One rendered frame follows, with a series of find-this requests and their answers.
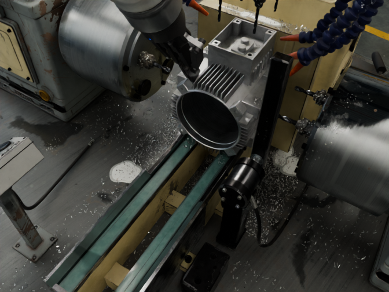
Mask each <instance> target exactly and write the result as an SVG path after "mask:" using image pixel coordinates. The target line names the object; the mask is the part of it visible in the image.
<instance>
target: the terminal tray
mask: <svg viewBox="0 0 389 292"><path fill-rule="evenodd" d="M253 29H254V23H250V22H248V21H245V20H242V19H238V18H236V17H235V18H234V19H233V20H232V21H231V22H230V23H229V24H228V25H227V26H226V27H225V28H224V29H223V30H222V31H221V32H220V33H219V34H218V35H217V36H216V37H215V38H214V39H213V40H212V41H211V42H210V43H209V44H208V59H207V60H208V66H207V68H208V67H209V66H210V65H211V64H212V63H214V65H215V64H216V63H217V66H219V65H220V64H221V68H222V67H223V66H224V65H225V69H226V68H227V67H228V66H229V70H230V69H231V68H233V73H234V71H235V70H237V72H236V76H237V74H238V73H239V72H240V78H241V77H242V76H243V75H244V83H245V84H246V85H247V86H249V85H250V86H252V83H254V82H255V79H257V76H259V74H260V73H262V70H264V69H265V67H267V64H269V61H270V58H271V57H272V55H273V50H274V43H275V40H276V35H277V31H275V30H271V29H269V28H266V27H262V26H260V25H257V27H256V34H253ZM243 35H244V36H243ZM234 36H236V37H234ZM233 38H234V39H235V41H234V39H233ZM240 38H241V39H240ZM233 41H234V42H233ZM254 41H255V42H254ZM232 42H233V43H232ZM225 43H226V44H225ZM255 43H256V44H255ZM229 44H230V45H229ZM228 45H229V47H228ZM256 45H257V46H256ZM259 45H260V46H259ZM253 47H254V49H253ZM255 52H256V53H255Z"/></svg>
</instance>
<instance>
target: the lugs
mask: <svg viewBox="0 0 389 292"><path fill-rule="evenodd" d="M192 86H193V84H192V82H191V81H190V80H189V78H187V79H185V80H183V81H181V82H180V83H179V84H178V85H177V89H178V90H179V91H180V93H181V94H183V93H185V92H188V91H189V89H190V88H191V87H192ZM229 109H230V110H231V112H232V113H233V115H234V116H235V117H239V116H242V115H244V113H245V112H246V110H247V108H246V106H245V105H244V103H243V102H242V101H241V100H238V101H235V102H234V103H233V104H232V105H231V106H230V108H229ZM177 128H178V129H179V131H180V132H181V133H182V134H183V135H184V134H187V132H186V131H185V129H184V128H183V127H182V125H181V124H179V125H178V126H177ZM239 150H240V148H237V147H233V148H231V149H227V150H224V151H225V152H226V154H227V155H228V156H233V155H237V153H238V152H239Z"/></svg>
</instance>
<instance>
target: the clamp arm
mask: <svg viewBox="0 0 389 292"><path fill-rule="evenodd" d="M293 59H294V57H292V56H289V55H287V54H284V53H281V52H275V54H273V56H272V57H271V62H270V67H269V72H268V75H267V81H266V86H265V91H264V94H263V99H262V105H261V108H260V113H259V118H258V124H257V127H256V132H255V137H254V143H253V146H252V151H251V156H250V158H252V157H253V156H254V157H253V158H254V159H257V157H259V158H258V161H259V162H260V161H261V163H260V165H261V166H262V167H263V166H264V165H265V163H266V161H267V157H268V154H269V150H270V146H271V142H272V139H273V134H274V131H275V128H276V124H277V119H278V116H279V113H280V109H281V104H282V101H283V98H284V93H285V90H286V86H287V83H288V78H289V75H290V72H291V68H292V63H293Z"/></svg>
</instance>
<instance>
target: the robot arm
mask: <svg viewBox="0 0 389 292"><path fill-rule="evenodd" d="M110 1H112V2H113V3H114V4H115V5H116V7H117V8H118V9H119V10H120V12H122V14H123V15H124V17H125V18H126V19H127V21H128V22H129V23H130V25H131V26H132V27H134V28H135V29H136V30H138V31H139V32H141V33H142V34H143V35H144V36H145V38H147V39H148V40H150V41H151V42H152V43H153V44H154V45H155V46H156V48H157V49H158V50H159V51H160V52H161V53H162V54H163V55H164V56H165V57H166V58H167V59H169V60H170V58H172V59H173V61H174V62H175V63H176V64H178V65H179V67H180V69H181V70H182V72H183V73H184V75H185V76H186V78H189V80H190V81H191V82H193V83H194V82H195V80H196V78H197V76H198V75H199V73H200V69H199V67H200V65H201V63H202V61H203V60H204V57H203V46H204V44H205V43H206V40H205V39H204V38H199V39H198V38H195V39H194V38H193V37H192V36H191V32H190V30H189V29H188V28H187V27H186V18H185V12H184V9H183V7H182V0H110ZM166 51H167V52H166Z"/></svg>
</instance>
